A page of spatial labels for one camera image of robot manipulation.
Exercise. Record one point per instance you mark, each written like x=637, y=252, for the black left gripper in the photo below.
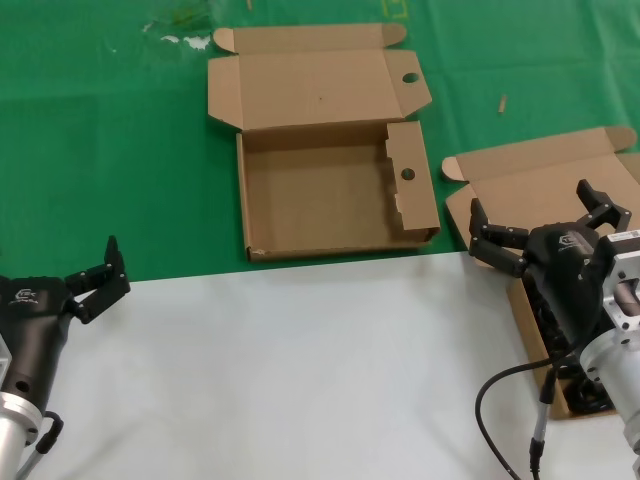
x=32, y=320

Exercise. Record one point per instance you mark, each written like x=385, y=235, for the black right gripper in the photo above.
x=565, y=280

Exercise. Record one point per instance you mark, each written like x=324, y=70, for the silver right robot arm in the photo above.
x=617, y=380

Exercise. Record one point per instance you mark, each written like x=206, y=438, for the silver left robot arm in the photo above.
x=12, y=430

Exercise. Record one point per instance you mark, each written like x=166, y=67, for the open cardboard parts box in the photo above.
x=525, y=180

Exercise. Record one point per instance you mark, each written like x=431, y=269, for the open cardboard box with holes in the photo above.
x=325, y=200

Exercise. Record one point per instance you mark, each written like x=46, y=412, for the green table cloth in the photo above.
x=100, y=150

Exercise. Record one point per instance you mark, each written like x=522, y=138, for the white table cloth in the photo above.
x=300, y=375

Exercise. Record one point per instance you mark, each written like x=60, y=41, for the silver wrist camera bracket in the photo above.
x=622, y=270

